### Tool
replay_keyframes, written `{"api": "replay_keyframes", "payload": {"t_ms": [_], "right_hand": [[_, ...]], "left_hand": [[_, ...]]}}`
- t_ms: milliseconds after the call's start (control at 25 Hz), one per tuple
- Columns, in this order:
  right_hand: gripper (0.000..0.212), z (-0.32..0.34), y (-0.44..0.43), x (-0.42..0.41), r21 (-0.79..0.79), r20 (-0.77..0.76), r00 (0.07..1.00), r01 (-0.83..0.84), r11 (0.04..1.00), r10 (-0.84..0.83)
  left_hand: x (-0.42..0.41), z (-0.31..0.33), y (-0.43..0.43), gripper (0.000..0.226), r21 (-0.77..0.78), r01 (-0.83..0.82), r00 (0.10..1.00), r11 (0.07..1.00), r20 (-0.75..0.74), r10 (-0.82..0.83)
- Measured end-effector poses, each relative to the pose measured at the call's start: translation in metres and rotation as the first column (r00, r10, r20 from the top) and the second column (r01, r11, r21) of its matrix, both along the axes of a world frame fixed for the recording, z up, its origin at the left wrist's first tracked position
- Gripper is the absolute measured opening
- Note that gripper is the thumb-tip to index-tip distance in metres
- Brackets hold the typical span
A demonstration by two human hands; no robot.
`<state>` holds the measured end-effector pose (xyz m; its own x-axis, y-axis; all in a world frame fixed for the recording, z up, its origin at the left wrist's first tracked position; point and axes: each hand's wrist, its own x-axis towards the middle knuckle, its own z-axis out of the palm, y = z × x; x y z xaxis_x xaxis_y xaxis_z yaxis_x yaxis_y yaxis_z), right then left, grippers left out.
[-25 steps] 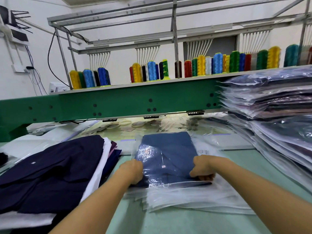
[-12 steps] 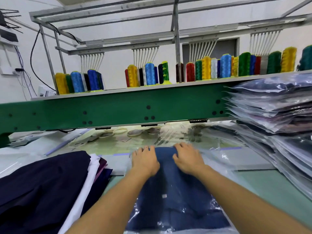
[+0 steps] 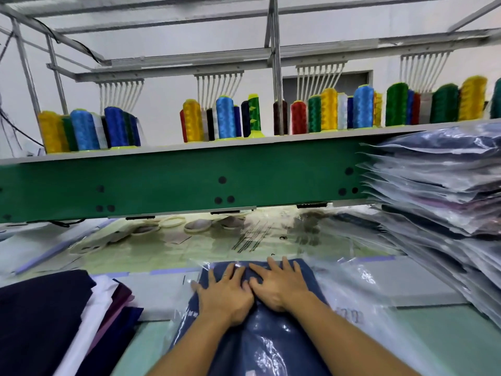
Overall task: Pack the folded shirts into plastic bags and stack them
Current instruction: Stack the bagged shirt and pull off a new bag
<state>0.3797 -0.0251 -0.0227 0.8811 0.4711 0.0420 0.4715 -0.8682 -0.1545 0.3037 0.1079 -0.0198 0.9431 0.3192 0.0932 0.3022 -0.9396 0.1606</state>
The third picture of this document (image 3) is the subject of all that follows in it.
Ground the person's right hand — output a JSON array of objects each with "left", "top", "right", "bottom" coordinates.
[{"left": 247, "top": 256, "right": 316, "bottom": 314}]

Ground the person's left hand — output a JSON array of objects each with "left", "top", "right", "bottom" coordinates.
[{"left": 190, "top": 261, "right": 256, "bottom": 327}]

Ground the blue shirt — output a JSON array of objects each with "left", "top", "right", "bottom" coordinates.
[{"left": 172, "top": 260, "right": 333, "bottom": 376}]

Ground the single clear plastic bag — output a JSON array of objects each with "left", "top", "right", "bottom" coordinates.
[{"left": 160, "top": 254, "right": 441, "bottom": 376}]

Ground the stack of bagged garments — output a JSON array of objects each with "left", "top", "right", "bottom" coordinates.
[{"left": 364, "top": 121, "right": 501, "bottom": 327}]

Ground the person's right forearm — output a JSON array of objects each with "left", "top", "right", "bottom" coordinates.
[{"left": 285, "top": 297, "right": 424, "bottom": 376}]

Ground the person's left forearm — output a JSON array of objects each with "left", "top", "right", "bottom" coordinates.
[{"left": 147, "top": 313, "right": 247, "bottom": 376}]

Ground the green machine beam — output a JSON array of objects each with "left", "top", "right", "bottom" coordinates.
[{"left": 0, "top": 137, "right": 392, "bottom": 226}]

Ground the row of coloured thread spools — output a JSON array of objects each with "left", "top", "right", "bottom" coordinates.
[{"left": 38, "top": 74, "right": 501, "bottom": 154}]

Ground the grey metal thread rack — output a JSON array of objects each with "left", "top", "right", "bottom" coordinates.
[{"left": 0, "top": 0, "right": 501, "bottom": 152}]

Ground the black hanging cable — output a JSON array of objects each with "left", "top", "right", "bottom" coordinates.
[{"left": 0, "top": 105, "right": 45, "bottom": 151}]

